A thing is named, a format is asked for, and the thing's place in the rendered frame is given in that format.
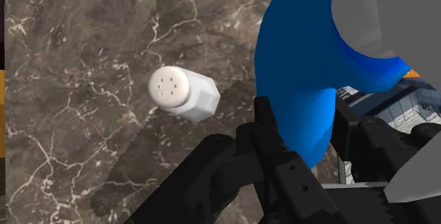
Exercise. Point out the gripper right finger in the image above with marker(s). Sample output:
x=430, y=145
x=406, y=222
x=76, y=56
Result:
x=379, y=147

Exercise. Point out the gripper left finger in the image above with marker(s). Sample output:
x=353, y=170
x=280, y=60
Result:
x=220, y=178

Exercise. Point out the blue and grey cup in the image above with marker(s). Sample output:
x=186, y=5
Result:
x=296, y=65

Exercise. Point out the white salt shaker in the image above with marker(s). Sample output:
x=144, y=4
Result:
x=193, y=96

